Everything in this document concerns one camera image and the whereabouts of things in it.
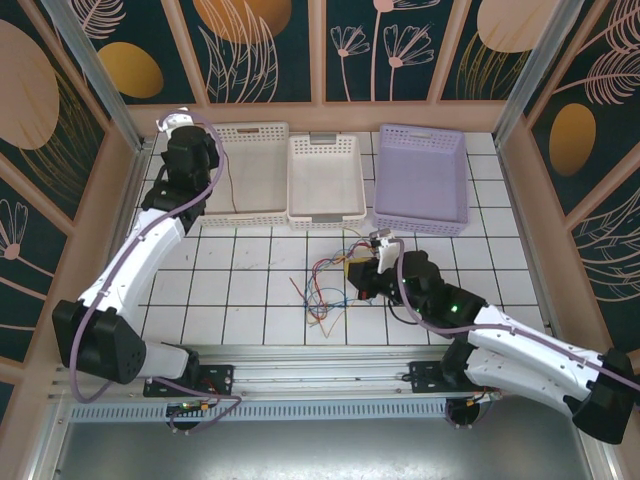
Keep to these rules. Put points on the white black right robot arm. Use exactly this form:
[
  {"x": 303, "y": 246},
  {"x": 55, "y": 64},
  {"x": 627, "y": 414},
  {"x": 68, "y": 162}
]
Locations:
[{"x": 520, "y": 372}]

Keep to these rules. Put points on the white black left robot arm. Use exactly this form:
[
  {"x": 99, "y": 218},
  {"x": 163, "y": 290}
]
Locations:
[{"x": 135, "y": 255}]

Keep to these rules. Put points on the large white perforated basket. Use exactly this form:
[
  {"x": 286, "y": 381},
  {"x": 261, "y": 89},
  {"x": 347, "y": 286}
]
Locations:
[{"x": 260, "y": 175}]

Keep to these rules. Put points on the purple perforated basket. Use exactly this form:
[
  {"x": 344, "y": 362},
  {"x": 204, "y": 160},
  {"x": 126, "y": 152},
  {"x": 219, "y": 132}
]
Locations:
[{"x": 420, "y": 180}]

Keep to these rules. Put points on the grey metal base sheet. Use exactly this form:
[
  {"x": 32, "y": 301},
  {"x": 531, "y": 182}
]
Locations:
[{"x": 320, "y": 450}]

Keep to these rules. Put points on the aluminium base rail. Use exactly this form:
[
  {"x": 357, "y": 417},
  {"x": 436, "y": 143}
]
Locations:
[{"x": 320, "y": 372}]

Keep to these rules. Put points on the aluminium frame post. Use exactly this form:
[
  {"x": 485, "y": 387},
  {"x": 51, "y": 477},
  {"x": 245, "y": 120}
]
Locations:
[
  {"x": 540, "y": 65},
  {"x": 95, "y": 65}
]

